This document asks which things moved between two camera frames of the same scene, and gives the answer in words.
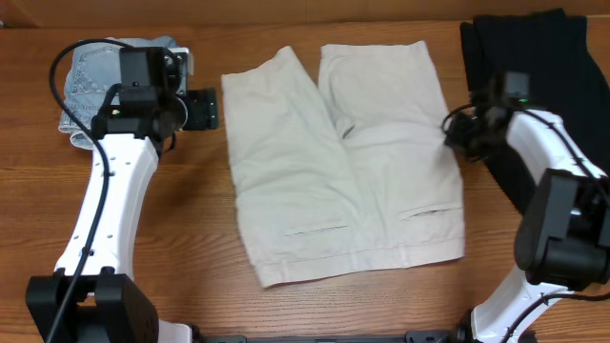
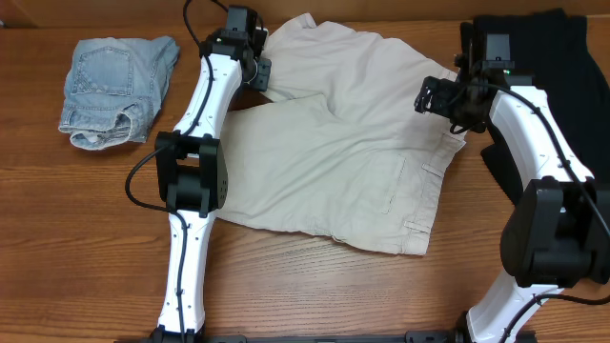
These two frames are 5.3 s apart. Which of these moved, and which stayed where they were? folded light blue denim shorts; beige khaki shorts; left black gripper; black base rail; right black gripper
Moved: right black gripper; left black gripper; beige khaki shorts
Stayed: black base rail; folded light blue denim shorts
